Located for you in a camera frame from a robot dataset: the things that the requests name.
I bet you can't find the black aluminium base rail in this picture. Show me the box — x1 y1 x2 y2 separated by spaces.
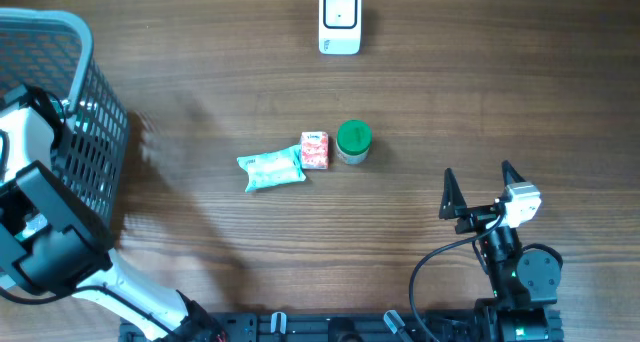
118 309 565 342

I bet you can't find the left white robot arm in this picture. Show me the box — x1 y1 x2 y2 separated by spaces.
1 85 228 341

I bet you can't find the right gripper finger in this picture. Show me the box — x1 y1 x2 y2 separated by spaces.
439 168 467 220
501 160 525 186

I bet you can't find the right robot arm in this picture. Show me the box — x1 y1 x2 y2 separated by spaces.
439 161 563 341

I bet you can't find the black camera cable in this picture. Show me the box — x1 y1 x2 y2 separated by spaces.
408 214 506 342

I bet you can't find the teal tissue pack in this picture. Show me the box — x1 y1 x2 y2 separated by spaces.
237 144 306 193

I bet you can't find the green lid jar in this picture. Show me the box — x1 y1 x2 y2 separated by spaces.
335 120 373 165

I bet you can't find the grey plastic shopping basket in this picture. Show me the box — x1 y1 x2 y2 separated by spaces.
1 8 129 224

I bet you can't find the red tissue pack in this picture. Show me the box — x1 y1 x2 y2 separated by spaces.
300 131 329 170

